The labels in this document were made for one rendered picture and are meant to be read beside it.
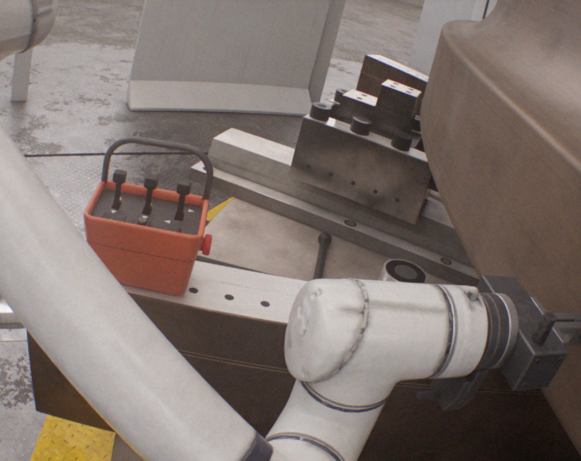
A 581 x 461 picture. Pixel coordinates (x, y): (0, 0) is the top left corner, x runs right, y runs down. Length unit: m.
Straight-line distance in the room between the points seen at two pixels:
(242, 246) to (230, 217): 0.17
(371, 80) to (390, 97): 1.23
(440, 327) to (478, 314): 0.04
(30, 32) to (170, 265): 0.49
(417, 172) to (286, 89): 2.37
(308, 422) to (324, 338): 0.10
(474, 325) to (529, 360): 0.07
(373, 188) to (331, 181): 0.14
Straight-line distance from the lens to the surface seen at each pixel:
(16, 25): 0.64
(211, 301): 1.03
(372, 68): 3.24
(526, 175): 0.86
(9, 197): 0.46
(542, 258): 0.80
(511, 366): 0.58
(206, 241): 1.01
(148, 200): 1.01
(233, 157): 2.22
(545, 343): 0.58
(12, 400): 1.75
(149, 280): 1.01
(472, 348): 0.54
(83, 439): 1.65
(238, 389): 1.12
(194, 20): 3.85
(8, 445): 1.64
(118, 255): 0.99
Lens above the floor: 1.29
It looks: 29 degrees down
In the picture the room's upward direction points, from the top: 14 degrees clockwise
